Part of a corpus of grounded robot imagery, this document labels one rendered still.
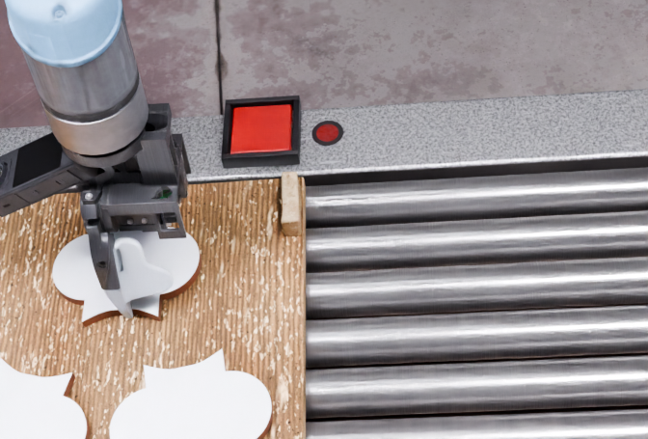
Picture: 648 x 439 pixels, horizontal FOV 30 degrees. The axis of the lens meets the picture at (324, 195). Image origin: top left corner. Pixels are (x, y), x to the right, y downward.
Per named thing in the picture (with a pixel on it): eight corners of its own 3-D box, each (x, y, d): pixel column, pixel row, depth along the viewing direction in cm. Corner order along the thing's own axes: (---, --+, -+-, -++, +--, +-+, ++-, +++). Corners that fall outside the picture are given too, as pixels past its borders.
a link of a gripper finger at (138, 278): (177, 334, 105) (165, 243, 100) (110, 337, 105) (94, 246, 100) (182, 313, 107) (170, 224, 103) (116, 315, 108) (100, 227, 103)
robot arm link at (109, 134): (33, 126, 88) (47, 43, 93) (48, 164, 92) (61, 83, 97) (135, 122, 88) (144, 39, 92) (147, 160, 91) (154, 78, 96)
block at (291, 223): (283, 187, 115) (280, 170, 112) (303, 186, 115) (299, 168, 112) (283, 238, 111) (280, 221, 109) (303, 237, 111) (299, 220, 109)
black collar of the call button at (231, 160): (228, 110, 124) (225, 99, 123) (301, 105, 123) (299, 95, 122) (224, 169, 119) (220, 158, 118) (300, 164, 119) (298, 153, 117)
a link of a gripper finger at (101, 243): (117, 299, 101) (101, 208, 97) (98, 299, 101) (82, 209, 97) (125, 268, 105) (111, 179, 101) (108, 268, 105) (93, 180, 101)
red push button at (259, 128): (234, 115, 123) (232, 106, 122) (293, 112, 123) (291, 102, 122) (231, 162, 120) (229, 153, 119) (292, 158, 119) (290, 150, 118)
